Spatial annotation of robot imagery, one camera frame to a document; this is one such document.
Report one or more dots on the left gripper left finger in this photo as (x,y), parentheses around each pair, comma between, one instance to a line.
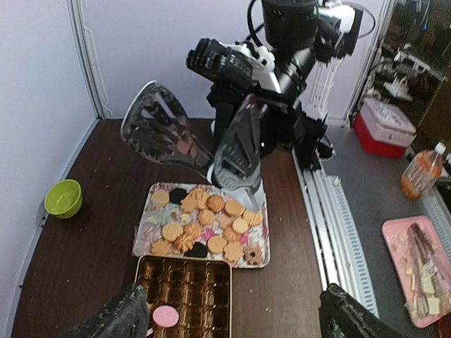
(126,315)

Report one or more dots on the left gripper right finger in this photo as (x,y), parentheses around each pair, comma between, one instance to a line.
(341,315)

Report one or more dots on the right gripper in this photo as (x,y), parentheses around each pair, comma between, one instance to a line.
(284,124)

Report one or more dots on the steel kitchen tongs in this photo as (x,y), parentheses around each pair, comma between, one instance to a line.
(157,127)

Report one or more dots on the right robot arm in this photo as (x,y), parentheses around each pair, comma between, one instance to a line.
(301,34)

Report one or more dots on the gold cookie tin box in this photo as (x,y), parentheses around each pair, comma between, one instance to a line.
(200,290)

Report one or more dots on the red and pink box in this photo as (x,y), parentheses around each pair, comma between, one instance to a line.
(383,129)

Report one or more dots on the black sandwich cookie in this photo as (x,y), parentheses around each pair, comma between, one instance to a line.
(198,250)
(176,195)

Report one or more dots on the pink side tray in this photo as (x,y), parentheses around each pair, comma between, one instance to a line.
(422,266)

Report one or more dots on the floral cookie tray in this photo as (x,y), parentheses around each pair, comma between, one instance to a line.
(231,232)

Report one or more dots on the green plastic bowl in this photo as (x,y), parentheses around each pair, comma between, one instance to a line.
(64,200)

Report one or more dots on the orange drink bottle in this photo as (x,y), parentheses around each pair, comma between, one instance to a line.
(423,171)

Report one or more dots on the front aluminium rail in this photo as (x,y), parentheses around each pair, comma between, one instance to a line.
(339,253)

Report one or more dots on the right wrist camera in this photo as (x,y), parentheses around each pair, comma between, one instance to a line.
(244,64)

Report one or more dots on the left aluminium frame post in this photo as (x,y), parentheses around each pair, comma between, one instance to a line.
(88,58)

